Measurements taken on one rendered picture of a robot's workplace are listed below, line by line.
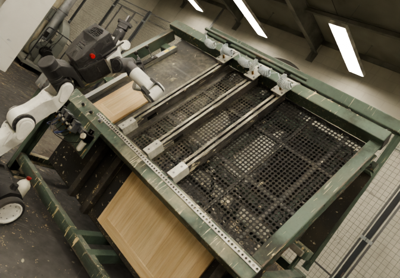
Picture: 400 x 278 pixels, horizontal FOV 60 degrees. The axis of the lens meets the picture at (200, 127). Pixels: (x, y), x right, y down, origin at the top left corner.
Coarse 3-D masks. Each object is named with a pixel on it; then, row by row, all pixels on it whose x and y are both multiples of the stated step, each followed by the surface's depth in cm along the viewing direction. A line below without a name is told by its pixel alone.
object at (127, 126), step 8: (224, 48) 280; (224, 56) 291; (232, 56) 289; (216, 64) 290; (224, 64) 290; (208, 72) 284; (216, 72) 288; (192, 80) 279; (200, 80) 279; (208, 80) 286; (184, 88) 273; (192, 88) 278; (168, 96) 270; (176, 96) 270; (184, 96) 276; (152, 104) 264; (160, 104) 263; (168, 104) 269; (144, 112) 260; (152, 112) 261; (160, 112) 267; (128, 120) 255; (136, 120) 254; (144, 120) 260; (120, 128) 250; (128, 128) 252
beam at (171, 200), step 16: (80, 96) 283; (96, 112) 268; (112, 144) 243; (128, 160) 231; (144, 176) 221; (160, 192) 211; (176, 208) 202; (192, 224) 194; (208, 240) 187; (224, 256) 180; (240, 272) 174
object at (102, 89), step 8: (168, 48) 320; (176, 48) 321; (160, 56) 313; (152, 64) 311; (112, 80) 295; (120, 80) 297; (96, 88) 290; (104, 88) 290; (88, 96) 284; (96, 96) 289
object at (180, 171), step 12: (276, 96) 259; (264, 108) 248; (240, 120) 243; (252, 120) 245; (228, 132) 239; (240, 132) 243; (216, 144) 230; (192, 156) 225; (204, 156) 227; (180, 168) 219; (192, 168) 225
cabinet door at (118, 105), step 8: (120, 88) 290; (128, 88) 289; (112, 96) 284; (120, 96) 283; (128, 96) 282; (136, 96) 281; (96, 104) 279; (104, 104) 279; (112, 104) 278; (120, 104) 277; (128, 104) 276; (136, 104) 274; (144, 104) 275; (104, 112) 272; (112, 112) 271; (120, 112) 270; (128, 112) 269; (112, 120) 264
